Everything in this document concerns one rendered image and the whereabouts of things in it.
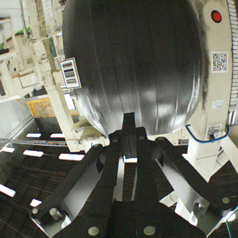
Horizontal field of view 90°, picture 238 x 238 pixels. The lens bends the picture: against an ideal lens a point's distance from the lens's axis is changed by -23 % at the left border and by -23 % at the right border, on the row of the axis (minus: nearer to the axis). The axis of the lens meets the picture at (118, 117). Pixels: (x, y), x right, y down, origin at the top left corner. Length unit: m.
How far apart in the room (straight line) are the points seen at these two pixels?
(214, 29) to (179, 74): 0.31
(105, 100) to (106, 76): 0.05
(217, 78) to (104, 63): 0.42
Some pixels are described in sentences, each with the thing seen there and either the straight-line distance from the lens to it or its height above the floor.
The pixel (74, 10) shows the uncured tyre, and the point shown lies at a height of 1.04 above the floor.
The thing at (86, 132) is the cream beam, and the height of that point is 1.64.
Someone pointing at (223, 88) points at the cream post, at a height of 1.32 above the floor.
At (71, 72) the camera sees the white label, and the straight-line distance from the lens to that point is 0.30.
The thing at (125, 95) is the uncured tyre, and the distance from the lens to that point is 0.29.
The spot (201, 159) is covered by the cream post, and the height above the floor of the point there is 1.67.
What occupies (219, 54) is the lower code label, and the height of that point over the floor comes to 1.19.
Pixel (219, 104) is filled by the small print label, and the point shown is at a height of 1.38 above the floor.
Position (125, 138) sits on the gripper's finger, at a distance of 0.16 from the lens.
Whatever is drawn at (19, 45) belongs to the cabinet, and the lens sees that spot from 5.05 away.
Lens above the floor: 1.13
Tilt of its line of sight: 28 degrees up
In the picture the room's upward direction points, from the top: 168 degrees clockwise
